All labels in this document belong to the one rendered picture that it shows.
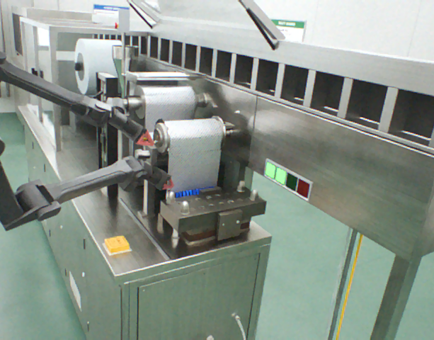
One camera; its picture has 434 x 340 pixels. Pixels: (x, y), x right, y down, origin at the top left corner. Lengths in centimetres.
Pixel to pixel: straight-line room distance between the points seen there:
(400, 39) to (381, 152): 285
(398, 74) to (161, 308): 110
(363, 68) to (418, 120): 21
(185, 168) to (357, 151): 68
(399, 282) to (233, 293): 65
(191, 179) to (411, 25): 279
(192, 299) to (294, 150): 68
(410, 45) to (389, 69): 275
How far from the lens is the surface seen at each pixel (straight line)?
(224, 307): 172
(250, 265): 167
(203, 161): 162
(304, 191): 140
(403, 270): 143
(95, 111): 145
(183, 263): 146
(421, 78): 113
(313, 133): 135
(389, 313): 152
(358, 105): 130
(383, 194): 120
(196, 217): 146
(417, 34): 391
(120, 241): 149
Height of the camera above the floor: 170
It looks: 22 degrees down
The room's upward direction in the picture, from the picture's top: 5 degrees clockwise
